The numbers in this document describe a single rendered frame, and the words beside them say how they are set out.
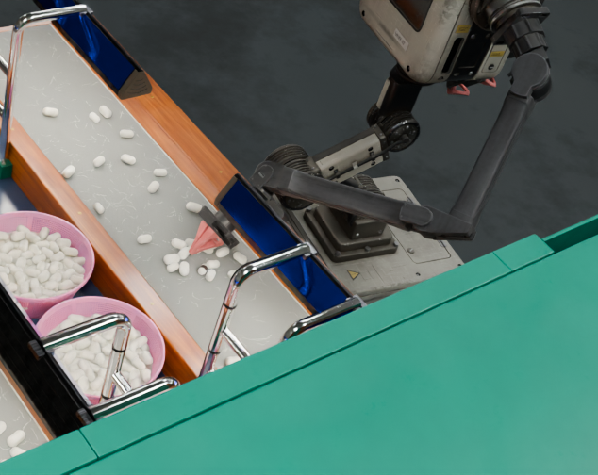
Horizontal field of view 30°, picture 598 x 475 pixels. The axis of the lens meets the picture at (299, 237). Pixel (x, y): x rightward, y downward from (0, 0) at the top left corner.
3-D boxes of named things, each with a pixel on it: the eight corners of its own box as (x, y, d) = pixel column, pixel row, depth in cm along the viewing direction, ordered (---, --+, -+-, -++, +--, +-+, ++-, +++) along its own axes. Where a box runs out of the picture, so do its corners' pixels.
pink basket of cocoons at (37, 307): (50, 228, 255) (56, 198, 249) (110, 306, 243) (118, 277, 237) (-59, 261, 239) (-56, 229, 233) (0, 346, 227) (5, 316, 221)
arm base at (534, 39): (518, 38, 248) (549, 6, 239) (532, 68, 246) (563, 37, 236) (489, 40, 244) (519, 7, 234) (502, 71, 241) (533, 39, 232)
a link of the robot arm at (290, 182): (444, 218, 242) (435, 205, 232) (436, 242, 241) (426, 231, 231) (272, 169, 257) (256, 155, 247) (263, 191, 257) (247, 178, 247)
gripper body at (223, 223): (224, 237, 245) (249, 215, 246) (198, 209, 250) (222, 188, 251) (234, 249, 251) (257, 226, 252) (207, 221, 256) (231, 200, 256)
